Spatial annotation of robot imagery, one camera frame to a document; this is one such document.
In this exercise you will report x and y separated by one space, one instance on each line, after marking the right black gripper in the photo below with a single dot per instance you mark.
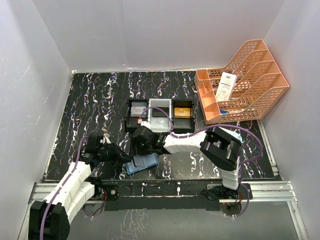
136 150

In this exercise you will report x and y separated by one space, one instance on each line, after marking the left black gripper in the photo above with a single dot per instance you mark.
116 153

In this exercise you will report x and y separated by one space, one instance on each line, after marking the blue leather card holder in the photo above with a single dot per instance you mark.
141 162

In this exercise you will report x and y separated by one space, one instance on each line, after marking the patterned white card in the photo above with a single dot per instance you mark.
137 111

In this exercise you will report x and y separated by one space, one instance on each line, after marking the three-compartment black white tray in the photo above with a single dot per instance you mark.
161 124

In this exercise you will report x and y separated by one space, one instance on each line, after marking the packaged nail clipper blister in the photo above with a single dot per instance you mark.
237 135

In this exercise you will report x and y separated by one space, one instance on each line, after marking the orange mesh file organizer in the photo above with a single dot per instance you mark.
258 86

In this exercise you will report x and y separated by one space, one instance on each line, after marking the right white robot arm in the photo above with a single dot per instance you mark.
221 146

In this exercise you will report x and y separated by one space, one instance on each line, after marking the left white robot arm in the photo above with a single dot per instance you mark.
51 218

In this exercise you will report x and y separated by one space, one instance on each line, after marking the black credit card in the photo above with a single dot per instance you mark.
160 111

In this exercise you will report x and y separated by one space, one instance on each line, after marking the gold credit card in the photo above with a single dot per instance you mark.
183 112

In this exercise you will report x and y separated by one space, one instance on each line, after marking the white paper receipt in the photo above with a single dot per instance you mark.
225 87

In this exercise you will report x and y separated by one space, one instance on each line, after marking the aluminium frame rail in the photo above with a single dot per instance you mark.
186 194

